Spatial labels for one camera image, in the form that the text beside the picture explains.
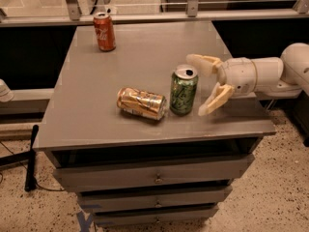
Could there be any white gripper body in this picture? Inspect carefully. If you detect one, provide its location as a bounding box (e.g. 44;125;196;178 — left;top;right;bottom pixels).
217;58;257;97

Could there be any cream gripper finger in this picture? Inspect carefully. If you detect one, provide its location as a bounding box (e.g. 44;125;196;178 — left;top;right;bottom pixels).
186;54;222;75
198;82;235;116

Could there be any green soda can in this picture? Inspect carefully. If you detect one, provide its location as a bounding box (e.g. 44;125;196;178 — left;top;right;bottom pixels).
170;64;199;116

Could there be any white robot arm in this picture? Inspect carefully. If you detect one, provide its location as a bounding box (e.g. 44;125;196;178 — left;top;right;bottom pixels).
186;43;309;116

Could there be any crushed orange gold can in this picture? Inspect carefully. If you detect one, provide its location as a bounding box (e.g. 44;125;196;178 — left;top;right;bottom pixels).
117;87;167;121

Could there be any red cola can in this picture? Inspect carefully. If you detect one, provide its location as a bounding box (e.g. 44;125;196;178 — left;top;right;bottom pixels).
93;13;116;51

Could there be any top grey drawer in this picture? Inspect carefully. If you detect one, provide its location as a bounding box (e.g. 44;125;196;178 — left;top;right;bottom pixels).
53;154;254;192

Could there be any grey drawer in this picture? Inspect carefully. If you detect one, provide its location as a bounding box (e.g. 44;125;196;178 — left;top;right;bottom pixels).
78;186;232;213
94;204;218;227
53;154;254;192

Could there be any grey drawer cabinet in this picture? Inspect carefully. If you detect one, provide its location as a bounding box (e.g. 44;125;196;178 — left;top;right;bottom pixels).
35;22;274;227

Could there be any bottom grey drawer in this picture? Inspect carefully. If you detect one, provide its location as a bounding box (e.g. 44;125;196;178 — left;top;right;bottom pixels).
94;204;218;227

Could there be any middle grey drawer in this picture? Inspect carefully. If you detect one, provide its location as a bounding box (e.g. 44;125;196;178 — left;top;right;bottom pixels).
78;186;232;213

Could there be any white object at left edge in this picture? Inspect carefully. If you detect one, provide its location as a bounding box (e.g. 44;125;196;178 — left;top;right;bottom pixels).
0;79;14;102

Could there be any metal railing frame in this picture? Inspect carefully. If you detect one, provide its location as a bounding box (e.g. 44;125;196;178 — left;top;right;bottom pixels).
0;0;308;27

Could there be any black floor cable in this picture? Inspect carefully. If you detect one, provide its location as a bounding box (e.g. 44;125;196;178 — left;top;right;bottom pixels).
0;140;66;192

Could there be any black stick handle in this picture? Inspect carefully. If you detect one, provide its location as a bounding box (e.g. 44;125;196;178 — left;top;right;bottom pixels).
24;125;39;192

